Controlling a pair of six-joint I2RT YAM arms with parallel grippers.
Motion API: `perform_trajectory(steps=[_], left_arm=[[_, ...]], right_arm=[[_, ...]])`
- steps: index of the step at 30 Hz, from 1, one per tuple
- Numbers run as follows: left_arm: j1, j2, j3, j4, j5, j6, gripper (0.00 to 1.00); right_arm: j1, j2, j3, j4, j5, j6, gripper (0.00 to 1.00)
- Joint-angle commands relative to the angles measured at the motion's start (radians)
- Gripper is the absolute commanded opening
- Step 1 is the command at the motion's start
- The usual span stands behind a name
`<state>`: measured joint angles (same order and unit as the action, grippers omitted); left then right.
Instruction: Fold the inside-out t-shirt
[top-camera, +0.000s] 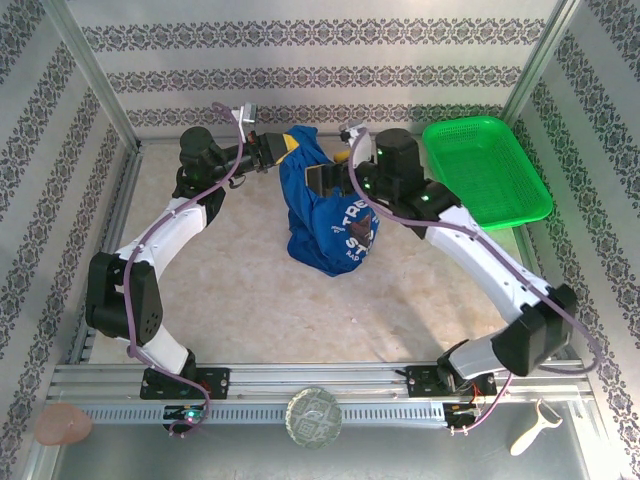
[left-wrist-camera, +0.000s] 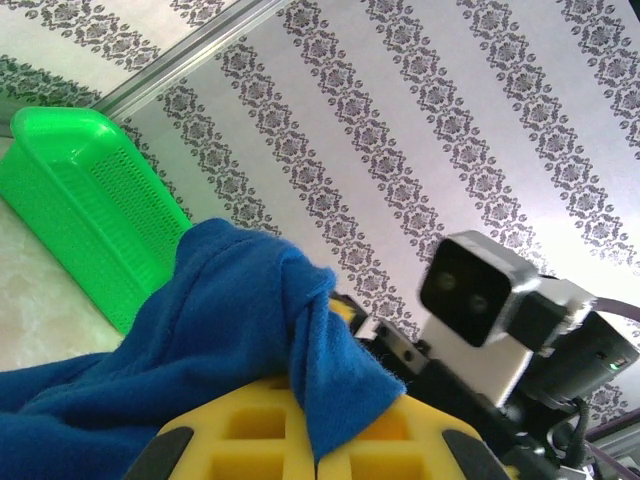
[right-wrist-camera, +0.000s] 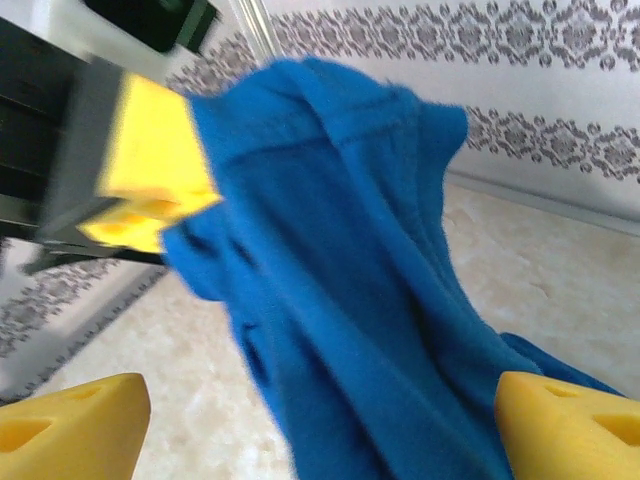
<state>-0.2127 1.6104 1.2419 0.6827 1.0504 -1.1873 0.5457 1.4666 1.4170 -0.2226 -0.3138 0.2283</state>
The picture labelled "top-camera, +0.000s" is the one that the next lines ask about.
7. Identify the aluminium enclosure frame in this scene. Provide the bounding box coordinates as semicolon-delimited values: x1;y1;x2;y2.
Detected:
19;0;609;480

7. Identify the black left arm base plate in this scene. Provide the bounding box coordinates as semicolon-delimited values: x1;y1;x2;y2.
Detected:
139;366;231;401

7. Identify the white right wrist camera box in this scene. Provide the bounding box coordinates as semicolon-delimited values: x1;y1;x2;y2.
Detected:
338;119;375;166

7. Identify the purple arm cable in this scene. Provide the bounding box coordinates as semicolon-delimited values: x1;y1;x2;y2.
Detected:
124;101;251;436
348;127;604;435

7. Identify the green plastic basket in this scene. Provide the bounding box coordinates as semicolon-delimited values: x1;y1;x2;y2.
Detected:
421;115;554;232

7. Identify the pink translucent cup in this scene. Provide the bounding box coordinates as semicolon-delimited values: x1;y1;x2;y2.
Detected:
33;403;94;446

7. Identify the blue t-shirt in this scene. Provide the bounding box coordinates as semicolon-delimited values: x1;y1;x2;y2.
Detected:
277;124;382;278

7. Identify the white peeler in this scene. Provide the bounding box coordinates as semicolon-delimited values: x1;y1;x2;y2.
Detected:
508;397;564;457

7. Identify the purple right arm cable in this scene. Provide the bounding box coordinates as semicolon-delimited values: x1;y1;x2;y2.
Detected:
348;127;604;435

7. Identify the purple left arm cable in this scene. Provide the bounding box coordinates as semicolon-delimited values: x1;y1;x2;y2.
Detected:
124;101;251;436

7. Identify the slotted grey cable duct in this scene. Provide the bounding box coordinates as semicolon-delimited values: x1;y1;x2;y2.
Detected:
79;402;446;426

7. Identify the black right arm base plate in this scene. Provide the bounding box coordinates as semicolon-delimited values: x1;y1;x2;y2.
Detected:
402;364;499;399

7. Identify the round patterned glass disc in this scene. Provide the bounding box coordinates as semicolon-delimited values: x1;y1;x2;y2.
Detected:
284;387;344;449

